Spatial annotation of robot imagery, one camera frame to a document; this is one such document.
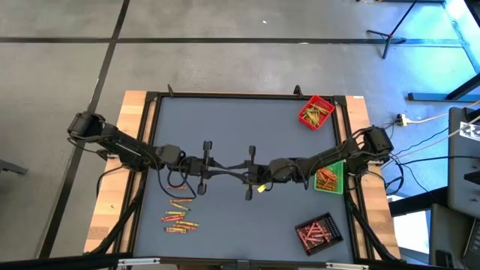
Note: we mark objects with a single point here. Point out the red crayon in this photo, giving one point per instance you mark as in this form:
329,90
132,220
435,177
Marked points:
172,216
318,229
303,240
320,235
175,231
172,220
313,242
311,231

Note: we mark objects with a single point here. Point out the green plastic basket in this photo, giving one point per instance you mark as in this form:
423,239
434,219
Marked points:
339,168

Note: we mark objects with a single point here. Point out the white fiducial tag paper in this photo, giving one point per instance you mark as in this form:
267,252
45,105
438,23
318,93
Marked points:
470,131

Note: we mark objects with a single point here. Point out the black frame bracket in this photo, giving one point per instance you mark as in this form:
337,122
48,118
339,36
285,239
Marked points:
170,91
298,91

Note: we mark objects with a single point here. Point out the aluminium extrusion bar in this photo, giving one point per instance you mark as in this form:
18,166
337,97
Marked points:
138,261
345,266

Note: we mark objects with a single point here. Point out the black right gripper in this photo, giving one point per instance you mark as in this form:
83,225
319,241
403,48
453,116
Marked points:
258,174

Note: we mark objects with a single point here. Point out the dark floor stand foot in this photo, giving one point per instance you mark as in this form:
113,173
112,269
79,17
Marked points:
11,167

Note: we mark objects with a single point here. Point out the wooden side board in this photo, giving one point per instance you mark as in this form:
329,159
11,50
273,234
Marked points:
375,210
112,210

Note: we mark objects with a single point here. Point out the black plastic basket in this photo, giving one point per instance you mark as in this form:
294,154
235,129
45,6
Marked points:
333,225

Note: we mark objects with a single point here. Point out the black table frame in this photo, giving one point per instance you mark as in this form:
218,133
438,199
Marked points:
243,94

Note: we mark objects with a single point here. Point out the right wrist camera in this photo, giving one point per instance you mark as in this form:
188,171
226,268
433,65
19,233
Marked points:
283,168

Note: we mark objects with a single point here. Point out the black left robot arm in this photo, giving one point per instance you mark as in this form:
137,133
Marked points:
123,150

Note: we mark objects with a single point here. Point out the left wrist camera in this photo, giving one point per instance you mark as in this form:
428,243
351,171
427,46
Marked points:
193,165

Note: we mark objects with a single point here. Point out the black rig beam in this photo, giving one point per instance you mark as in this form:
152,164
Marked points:
56,262

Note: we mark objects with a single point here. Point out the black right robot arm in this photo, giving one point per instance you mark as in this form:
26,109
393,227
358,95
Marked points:
337,152

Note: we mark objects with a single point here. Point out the grey cabinet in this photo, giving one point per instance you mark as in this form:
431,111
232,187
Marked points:
446,232

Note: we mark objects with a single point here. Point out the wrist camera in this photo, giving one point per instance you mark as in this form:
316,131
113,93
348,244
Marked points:
283,168
193,165

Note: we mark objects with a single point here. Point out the black tripod stand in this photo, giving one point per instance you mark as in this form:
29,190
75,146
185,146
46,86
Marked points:
388,41

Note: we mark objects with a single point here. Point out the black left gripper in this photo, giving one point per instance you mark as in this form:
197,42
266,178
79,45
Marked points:
207,157

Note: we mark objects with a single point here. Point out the red plastic basket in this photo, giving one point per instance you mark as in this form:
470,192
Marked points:
326,102

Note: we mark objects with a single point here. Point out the white power strip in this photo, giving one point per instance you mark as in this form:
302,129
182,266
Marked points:
401,120

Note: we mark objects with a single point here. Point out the black floor stand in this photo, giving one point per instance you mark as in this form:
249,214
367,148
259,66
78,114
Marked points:
427,96

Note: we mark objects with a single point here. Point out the grey desk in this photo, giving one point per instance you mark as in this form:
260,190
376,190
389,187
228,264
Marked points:
463,168

